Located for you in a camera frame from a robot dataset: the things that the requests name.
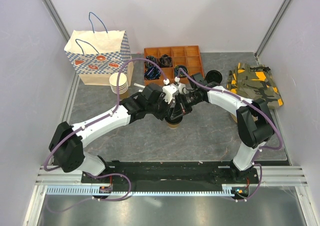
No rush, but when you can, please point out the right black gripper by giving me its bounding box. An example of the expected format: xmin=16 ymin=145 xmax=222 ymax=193
xmin=171 ymin=90 xmax=203 ymax=120

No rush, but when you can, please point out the single paper coffee cup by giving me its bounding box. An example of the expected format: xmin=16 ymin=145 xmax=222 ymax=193
xmin=167 ymin=122 xmax=180 ymax=129

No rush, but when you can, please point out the black coffee cup lid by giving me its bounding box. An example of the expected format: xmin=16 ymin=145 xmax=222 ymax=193
xmin=164 ymin=116 xmax=183 ymax=123

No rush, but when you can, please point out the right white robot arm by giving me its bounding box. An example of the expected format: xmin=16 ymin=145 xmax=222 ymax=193
xmin=169 ymin=73 xmax=275 ymax=183

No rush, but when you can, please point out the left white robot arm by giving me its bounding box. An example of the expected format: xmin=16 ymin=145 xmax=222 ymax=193
xmin=49 ymin=83 xmax=179 ymax=183

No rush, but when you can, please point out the checkered paper takeout bag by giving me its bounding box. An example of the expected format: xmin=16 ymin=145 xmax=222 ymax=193
xmin=64 ymin=26 xmax=132 ymax=85

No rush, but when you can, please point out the green yellow rolled tie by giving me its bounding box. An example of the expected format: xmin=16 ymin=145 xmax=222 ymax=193
xmin=173 ymin=65 xmax=188 ymax=75

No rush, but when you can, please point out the stack of black lids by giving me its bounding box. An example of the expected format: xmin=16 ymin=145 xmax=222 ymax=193
xmin=205 ymin=70 xmax=223 ymax=84

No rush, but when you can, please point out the orange wooden compartment tray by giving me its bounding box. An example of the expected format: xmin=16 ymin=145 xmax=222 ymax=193
xmin=143 ymin=45 xmax=205 ymax=86

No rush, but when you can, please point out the blue striped rolled tie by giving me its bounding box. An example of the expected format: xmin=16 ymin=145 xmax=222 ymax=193
xmin=144 ymin=66 xmax=161 ymax=80

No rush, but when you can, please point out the brown dark rolled tie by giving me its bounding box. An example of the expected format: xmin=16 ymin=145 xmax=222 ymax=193
xmin=159 ymin=54 xmax=173 ymax=68

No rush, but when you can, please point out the wrapped paper straw upper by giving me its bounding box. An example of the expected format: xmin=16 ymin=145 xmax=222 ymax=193
xmin=133 ymin=83 xmax=145 ymax=89

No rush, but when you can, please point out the dark rolled tie left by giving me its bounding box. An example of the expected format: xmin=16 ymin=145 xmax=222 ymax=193
xmin=145 ymin=55 xmax=158 ymax=68

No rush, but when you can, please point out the stack of paper cups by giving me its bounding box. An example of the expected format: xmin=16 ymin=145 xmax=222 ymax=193
xmin=109 ymin=73 xmax=129 ymax=99

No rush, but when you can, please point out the camouflage fabric bag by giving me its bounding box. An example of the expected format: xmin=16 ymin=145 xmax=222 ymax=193
xmin=226 ymin=62 xmax=284 ymax=109

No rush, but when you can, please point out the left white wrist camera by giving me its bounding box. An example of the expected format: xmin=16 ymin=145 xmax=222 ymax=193
xmin=162 ymin=82 xmax=181 ymax=104

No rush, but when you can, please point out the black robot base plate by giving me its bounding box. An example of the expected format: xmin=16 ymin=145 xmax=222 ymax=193
xmin=81 ymin=161 xmax=259 ymax=187

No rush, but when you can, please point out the grey slotted cable duct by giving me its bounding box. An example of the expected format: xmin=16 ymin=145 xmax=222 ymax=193
xmin=46 ymin=185 xmax=240 ymax=197

